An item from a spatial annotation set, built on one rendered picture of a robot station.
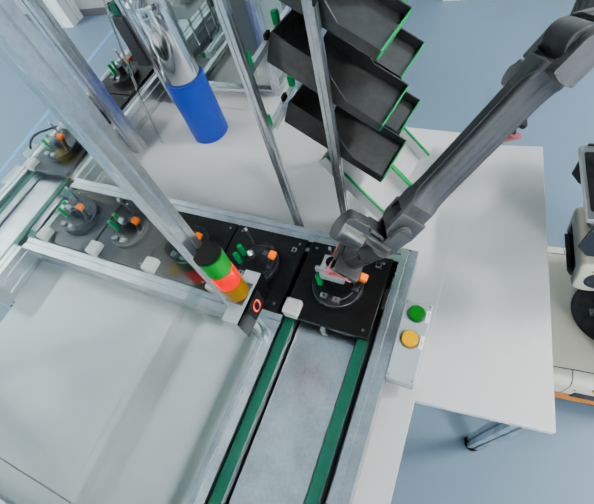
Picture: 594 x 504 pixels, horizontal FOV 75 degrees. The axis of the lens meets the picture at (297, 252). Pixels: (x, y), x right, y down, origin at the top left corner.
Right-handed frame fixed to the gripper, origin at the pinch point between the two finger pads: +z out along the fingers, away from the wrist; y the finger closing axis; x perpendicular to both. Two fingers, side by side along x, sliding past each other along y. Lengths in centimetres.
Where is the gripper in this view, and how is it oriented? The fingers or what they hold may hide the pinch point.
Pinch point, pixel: (332, 265)
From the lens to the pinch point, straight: 96.6
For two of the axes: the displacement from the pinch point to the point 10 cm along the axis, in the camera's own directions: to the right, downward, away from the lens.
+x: 8.1, 5.1, 2.7
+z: -4.5, 2.5, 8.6
